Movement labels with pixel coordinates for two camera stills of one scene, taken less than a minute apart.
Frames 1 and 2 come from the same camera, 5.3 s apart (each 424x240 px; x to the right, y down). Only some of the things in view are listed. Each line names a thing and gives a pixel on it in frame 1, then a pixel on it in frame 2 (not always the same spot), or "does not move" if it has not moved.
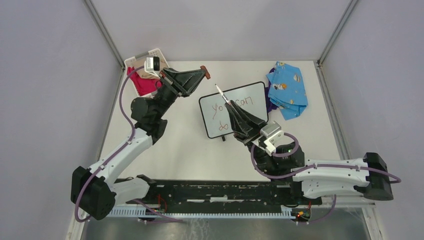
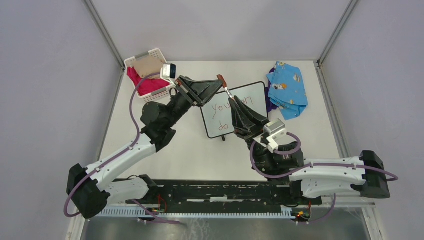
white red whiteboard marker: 223,95 -> 230,94
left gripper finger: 186,94 -> 204,91
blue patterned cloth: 286,90 does not move
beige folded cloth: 145,74 does not move
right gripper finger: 238,126 does not move
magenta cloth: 145,86 does not move
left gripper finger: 189,78 -> 207,87
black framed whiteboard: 253,98 does not move
